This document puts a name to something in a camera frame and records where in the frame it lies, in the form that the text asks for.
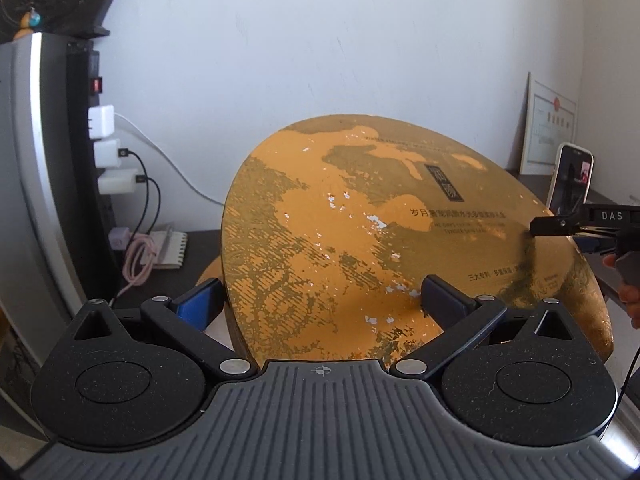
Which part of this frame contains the white charger with black plug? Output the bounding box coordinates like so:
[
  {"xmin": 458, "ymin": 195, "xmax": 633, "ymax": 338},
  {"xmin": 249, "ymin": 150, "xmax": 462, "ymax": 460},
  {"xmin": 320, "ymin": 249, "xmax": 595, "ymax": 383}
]
[{"xmin": 93, "ymin": 138, "xmax": 133, "ymax": 170}]

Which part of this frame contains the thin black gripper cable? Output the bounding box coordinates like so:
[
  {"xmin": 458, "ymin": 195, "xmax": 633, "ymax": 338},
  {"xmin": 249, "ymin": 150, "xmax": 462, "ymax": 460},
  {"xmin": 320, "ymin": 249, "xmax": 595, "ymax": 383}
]
[{"xmin": 617, "ymin": 345, "xmax": 640, "ymax": 413}]

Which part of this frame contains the white square charger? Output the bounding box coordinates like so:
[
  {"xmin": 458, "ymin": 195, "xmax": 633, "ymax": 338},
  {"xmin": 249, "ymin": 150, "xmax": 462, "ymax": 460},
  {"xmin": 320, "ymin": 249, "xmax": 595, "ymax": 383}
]
[{"xmin": 87, "ymin": 105, "xmax": 116, "ymax": 139}]

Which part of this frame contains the framed white certificate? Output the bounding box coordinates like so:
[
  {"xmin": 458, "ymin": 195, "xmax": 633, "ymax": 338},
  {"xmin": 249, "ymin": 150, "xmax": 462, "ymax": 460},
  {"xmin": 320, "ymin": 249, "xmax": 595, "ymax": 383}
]
[{"xmin": 519, "ymin": 72, "xmax": 579, "ymax": 176}]

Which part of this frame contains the spiral notebook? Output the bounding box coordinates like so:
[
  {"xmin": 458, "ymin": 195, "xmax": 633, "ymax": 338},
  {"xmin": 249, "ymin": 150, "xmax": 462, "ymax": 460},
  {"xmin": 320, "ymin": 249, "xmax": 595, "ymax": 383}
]
[{"xmin": 150, "ymin": 230, "xmax": 189, "ymax": 269}]

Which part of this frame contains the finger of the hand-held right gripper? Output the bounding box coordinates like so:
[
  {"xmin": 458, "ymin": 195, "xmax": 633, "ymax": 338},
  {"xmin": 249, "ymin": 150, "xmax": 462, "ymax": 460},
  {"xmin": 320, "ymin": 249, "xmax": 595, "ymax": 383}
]
[
  {"xmin": 529, "ymin": 212, "xmax": 589, "ymax": 239},
  {"xmin": 574, "ymin": 229, "xmax": 622, "ymax": 255}
]

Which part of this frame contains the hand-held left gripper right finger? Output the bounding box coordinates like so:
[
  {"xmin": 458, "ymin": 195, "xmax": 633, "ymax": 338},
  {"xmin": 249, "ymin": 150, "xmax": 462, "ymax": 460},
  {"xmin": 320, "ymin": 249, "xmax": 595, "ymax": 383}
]
[{"xmin": 390, "ymin": 274, "xmax": 576, "ymax": 380}]

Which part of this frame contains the silver monitor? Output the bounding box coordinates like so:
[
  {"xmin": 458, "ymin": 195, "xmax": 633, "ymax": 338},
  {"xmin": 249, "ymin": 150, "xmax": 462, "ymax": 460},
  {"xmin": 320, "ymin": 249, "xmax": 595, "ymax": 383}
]
[{"xmin": 0, "ymin": 32, "xmax": 99, "ymax": 322}]

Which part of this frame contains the round gold gift box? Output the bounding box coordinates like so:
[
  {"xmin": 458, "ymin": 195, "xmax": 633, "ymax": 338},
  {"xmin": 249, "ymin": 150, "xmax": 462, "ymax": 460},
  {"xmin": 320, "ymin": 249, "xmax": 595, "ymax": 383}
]
[{"xmin": 194, "ymin": 255, "xmax": 242, "ymax": 356}]

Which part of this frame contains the small gourd ornament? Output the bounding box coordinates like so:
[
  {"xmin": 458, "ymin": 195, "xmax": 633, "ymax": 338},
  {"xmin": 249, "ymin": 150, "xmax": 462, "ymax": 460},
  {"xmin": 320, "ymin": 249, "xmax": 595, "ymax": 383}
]
[{"xmin": 14, "ymin": 7, "xmax": 42, "ymax": 41}]

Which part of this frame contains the black power strip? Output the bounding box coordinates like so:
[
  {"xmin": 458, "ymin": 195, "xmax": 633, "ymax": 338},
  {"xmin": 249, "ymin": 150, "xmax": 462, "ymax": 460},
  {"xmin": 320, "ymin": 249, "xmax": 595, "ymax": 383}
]
[{"xmin": 65, "ymin": 42, "xmax": 119, "ymax": 273}]

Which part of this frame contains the white flat charger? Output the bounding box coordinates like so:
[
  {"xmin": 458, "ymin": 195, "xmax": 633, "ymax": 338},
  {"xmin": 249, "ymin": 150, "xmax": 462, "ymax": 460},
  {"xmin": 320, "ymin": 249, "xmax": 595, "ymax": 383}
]
[{"xmin": 97, "ymin": 170, "xmax": 147, "ymax": 195}]

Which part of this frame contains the smartphone with white case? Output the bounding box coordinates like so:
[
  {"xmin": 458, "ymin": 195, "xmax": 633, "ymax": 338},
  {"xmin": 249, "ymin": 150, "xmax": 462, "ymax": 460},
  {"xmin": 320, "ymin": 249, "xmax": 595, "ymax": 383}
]
[{"xmin": 547, "ymin": 142, "xmax": 595, "ymax": 219}]

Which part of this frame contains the black charging cable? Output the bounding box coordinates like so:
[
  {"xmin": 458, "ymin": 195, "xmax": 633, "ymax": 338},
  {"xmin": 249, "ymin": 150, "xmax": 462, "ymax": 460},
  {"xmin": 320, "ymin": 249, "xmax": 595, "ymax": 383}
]
[
  {"xmin": 142, "ymin": 176, "xmax": 164, "ymax": 235},
  {"xmin": 120, "ymin": 148, "xmax": 152, "ymax": 237}
]

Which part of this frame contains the white charging cable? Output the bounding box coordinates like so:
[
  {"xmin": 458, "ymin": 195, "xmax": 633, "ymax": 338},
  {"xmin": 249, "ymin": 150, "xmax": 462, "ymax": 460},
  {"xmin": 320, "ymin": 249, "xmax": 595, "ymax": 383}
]
[{"xmin": 114, "ymin": 112, "xmax": 226, "ymax": 207}]

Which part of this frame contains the pink coiled cable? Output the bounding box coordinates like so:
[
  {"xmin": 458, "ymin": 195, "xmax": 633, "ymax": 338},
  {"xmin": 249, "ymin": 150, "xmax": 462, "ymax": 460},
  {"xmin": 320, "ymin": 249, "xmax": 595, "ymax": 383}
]
[{"xmin": 112, "ymin": 234, "xmax": 169, "ymax": 307}]

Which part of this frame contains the person's right hand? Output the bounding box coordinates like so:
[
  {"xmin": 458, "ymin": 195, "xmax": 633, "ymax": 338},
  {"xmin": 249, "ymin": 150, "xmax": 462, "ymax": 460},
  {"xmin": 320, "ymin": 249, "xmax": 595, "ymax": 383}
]
[{"xmin": 602, "ymin": 253, "xmax": 640, "ymax": 331}]

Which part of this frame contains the round gold box lid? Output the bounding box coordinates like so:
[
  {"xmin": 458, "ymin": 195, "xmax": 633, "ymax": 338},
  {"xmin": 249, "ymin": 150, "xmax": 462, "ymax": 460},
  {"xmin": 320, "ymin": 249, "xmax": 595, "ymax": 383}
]
[{"xmin": 221, "ymin": 115, "xmax": 613, "ymax": 364}]

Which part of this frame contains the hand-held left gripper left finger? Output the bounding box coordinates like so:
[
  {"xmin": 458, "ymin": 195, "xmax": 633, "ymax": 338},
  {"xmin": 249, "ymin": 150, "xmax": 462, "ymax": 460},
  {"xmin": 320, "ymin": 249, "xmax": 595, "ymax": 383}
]
[{"xmin": 72, "ymin": 277, "xmax": 258, "ymax": 378}]

